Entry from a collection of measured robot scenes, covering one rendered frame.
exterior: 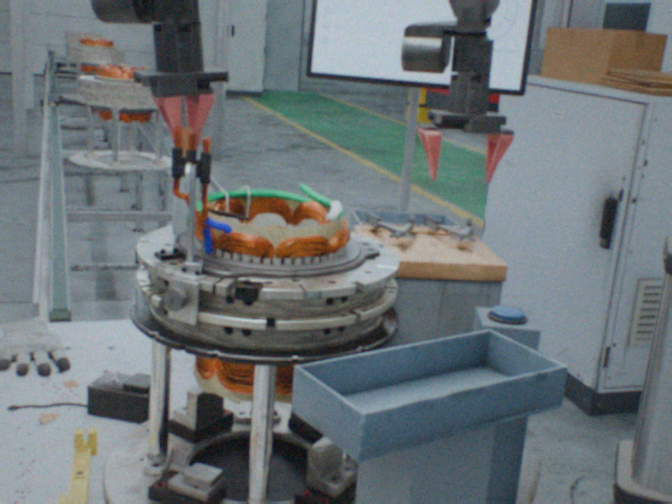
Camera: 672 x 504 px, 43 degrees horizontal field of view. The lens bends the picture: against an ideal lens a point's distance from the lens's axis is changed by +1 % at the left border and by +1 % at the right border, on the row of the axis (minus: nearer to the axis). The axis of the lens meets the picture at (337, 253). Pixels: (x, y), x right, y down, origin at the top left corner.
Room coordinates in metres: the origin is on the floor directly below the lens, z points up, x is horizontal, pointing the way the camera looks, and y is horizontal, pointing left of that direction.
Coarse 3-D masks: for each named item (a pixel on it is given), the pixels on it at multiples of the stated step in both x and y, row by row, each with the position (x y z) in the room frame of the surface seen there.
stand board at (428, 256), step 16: (384, 240) 1.22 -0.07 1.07; (416, 240) 1.23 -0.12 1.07; (432, 240) 1.24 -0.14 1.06; (448, 240) 1.25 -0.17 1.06; (400, 256) 1.14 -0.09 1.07; (416, 256) 1.14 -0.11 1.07; (432, 256) 1.15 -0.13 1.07; (448, 256) 1.16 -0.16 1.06; (464, 256) 1.16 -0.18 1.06; (480, 256) 1.17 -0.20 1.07; (496, 256) 1.18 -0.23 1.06; (400, 272) 1.11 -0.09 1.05; (416, 272) 1.12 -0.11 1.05; (432, 272) 1.12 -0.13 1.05; (448, 272) 1.12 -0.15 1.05; (464, 272) 1.13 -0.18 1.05; (480, 272) 1.13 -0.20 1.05; (496, 272) 1.13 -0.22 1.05
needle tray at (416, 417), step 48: (480, 336) 0.85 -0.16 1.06; (336, 384) 0.75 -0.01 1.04; (384, 384) 0.78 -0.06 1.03; (432, 384) 0.80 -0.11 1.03; (480, 384) 0.81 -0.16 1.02; (528, 384) 0.75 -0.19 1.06; (336, 432) 0.66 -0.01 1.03; (384, 432) 0.65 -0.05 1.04; (432, 432) 0.68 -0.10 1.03; (480, 432) 0.74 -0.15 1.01; (384, 480) 0.72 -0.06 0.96; (432, 480) 0.70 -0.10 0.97; (480, 480) 0.74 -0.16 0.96
